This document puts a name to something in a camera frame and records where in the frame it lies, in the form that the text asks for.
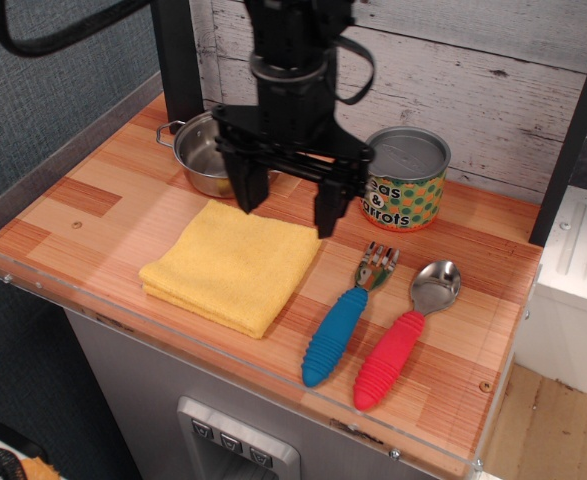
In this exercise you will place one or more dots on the orange object at corner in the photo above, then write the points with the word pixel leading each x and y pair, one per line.
pixel 38 469

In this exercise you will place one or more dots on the stainless steel pot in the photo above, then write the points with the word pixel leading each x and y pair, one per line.
pixel 194 146

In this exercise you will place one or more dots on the dark right frame post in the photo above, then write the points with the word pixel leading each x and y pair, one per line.
pixel 562 172

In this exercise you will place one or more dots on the blue handled fork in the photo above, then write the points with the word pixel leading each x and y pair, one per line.
pixel 329 342

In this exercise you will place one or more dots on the yellow towel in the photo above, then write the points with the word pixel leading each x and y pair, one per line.
pixel 235 269

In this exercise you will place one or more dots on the silver dispenser button panel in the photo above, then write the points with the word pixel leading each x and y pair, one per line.
pixel 222 447

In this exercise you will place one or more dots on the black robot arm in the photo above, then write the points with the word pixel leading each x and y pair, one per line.
pixel 299 34

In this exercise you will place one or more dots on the white cabinet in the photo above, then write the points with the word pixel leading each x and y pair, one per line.
pixel 552 337

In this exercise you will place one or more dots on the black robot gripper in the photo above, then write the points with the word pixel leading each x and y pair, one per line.
pixel 293 129

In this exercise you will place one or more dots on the red handled spoon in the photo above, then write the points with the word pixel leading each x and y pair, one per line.
pixel 434 289

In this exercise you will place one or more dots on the grey toy fridge cabinet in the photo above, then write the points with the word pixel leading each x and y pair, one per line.
pixel 142 382

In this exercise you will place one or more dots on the black vertical post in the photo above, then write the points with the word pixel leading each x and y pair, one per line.
pixel 177 55

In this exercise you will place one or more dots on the peas and carrots can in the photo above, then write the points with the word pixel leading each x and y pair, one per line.
pixel 406 178

